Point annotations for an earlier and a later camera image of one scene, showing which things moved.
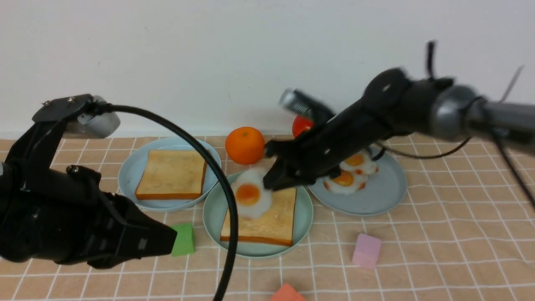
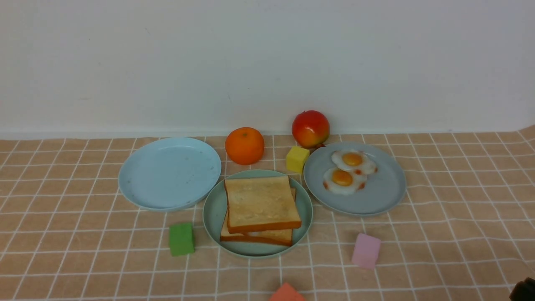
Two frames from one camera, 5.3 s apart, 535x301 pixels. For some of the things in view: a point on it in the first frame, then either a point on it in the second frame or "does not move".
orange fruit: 245,145 does not move
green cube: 184,243 does not move
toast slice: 172,174 → 284,237
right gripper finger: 281,176 → 523,290
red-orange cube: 286,293 does not move
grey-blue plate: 382,190 does not move
